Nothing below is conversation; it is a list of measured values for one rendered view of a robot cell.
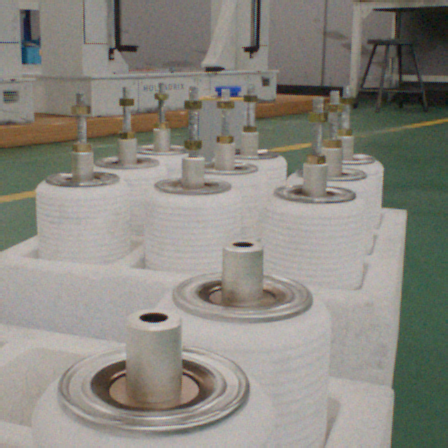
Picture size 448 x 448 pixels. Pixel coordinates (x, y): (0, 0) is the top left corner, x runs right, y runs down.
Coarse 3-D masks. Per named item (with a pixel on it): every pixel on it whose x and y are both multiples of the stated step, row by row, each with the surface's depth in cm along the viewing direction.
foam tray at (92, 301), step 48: (144, 240) 80; (384, 240) 80; (0, 288) 72; (48, 288) 70; (96, 288) 69; (144, 288) 67; (384, 288) 64; (96, 336) 70; (336, 336) 62; (384, 336) 61; (384, 384) 62
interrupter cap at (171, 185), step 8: (160, 184) 72; (168, 184) 72; (176, 184) 73; (208, 184) 73; (216, 184) 72; (224, 184) 72; (168, 192) 69; (176, 192) 68; (184, 192) 68; (192, 192) 68; (200, 192) 68; (208, 192) 68; (216, 192) 69
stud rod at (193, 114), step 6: (192, 90) 69; (192, 96) 69; (198, 96) 70; (192, 114) 70; (192, 120) 70; (192, 126) 70; (198, 126) 70; (192, 132) 70; (192, 138) 70; (192, 150) 70; (192, 156) 71
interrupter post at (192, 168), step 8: (184, 160) 70; (192, 160) 70; (200, 160) 70; (184, 168) 71; (192, 168) 70; (200, 168) 70; (184, 176) 71; (192, 176) 70; (200, 176) 71; (184, 184) 71; (192, 184) 70; (200, 184) 71
